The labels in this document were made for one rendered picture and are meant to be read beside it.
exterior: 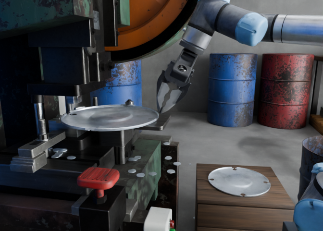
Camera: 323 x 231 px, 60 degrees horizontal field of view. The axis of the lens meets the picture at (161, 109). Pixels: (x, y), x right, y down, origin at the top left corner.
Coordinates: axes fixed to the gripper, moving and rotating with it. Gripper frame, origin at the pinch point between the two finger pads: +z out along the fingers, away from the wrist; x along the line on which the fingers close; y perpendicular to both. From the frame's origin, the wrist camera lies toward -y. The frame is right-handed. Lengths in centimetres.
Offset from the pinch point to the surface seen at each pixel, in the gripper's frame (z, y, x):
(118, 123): 7.4, -5.6, 8.7
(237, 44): -37, 329, -39
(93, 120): 10.6, -4.6, 15.8
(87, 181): 8.0, -35.1, 4.5
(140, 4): -24, 38, 28
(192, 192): 71, 98, -40
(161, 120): 2.9, 0.1, -1.4
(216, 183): 34, 46, -36
